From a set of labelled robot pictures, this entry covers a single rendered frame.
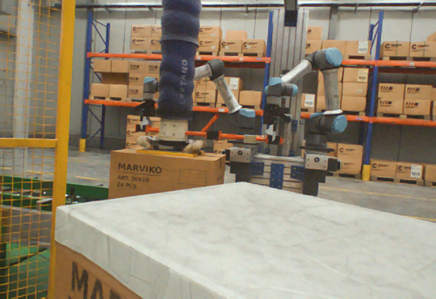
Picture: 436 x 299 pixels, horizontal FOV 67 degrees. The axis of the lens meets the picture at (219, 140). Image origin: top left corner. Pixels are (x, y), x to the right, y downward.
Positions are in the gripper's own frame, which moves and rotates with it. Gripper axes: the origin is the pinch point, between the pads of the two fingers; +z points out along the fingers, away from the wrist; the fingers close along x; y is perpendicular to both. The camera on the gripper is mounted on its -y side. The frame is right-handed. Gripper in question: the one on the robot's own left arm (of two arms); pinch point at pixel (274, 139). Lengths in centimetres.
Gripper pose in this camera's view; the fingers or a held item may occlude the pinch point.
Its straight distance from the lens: 193.0
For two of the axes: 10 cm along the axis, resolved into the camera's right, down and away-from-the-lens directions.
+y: -9.8, -0.8, 1.6
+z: -0.7, 10.0, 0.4
